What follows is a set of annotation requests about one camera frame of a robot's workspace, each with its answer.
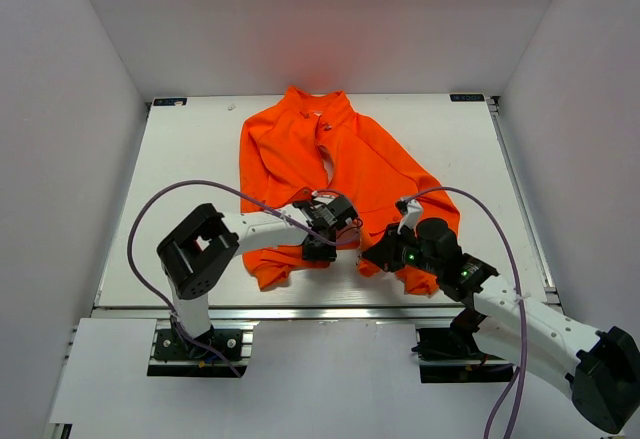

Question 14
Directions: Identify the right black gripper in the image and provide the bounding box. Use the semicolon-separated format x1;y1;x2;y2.
364;222;442;276

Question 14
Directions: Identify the orange jacket pink lining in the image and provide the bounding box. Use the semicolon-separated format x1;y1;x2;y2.
238;85;461;296

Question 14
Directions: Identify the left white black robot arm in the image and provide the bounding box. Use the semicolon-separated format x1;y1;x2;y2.
157;195;359;358

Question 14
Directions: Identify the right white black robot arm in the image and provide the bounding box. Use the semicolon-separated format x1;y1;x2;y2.
363;218;639;434

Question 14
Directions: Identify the blue label right corner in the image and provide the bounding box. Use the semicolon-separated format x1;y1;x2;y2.
449;93;486;102

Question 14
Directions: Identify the blue label corner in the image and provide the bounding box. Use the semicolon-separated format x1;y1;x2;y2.
449;93;486;102
152;97;187;107

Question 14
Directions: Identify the blue label left corner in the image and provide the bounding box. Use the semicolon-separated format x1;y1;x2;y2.
152;97;187;107

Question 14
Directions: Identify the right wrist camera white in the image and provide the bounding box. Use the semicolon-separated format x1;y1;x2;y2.
396;197;423;233

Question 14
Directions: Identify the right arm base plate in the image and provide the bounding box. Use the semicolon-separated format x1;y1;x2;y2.
411;327;515;384

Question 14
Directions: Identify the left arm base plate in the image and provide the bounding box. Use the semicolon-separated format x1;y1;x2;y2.
147;321;254;379

